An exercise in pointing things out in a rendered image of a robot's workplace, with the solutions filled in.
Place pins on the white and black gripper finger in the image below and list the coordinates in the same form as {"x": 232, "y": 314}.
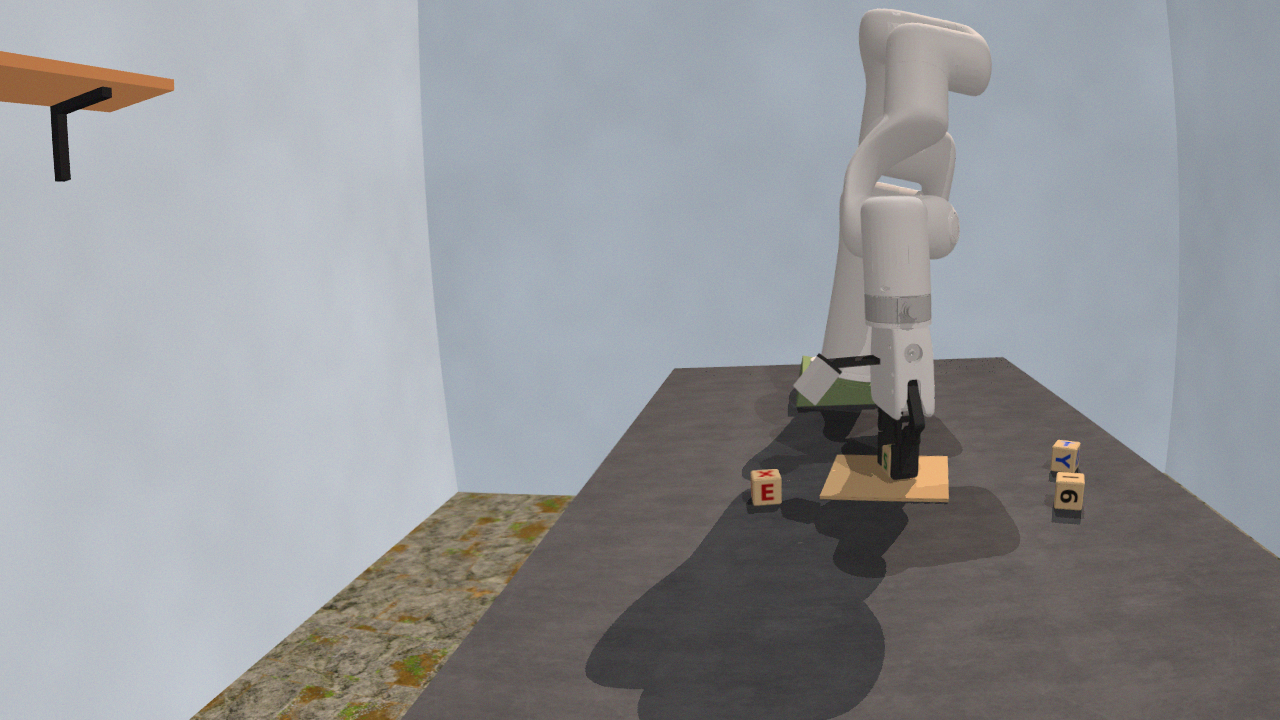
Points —
{"x": 886, "y": 437}
{"x": 905, "y": 451}

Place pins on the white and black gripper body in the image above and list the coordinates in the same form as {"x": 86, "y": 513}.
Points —
{"x": 893, "y": 343}

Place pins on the tan flat mat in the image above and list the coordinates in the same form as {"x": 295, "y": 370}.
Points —
{"x": 860, "y": 477}

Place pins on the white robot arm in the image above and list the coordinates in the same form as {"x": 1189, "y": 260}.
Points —
{"x": 890, "y": 266}

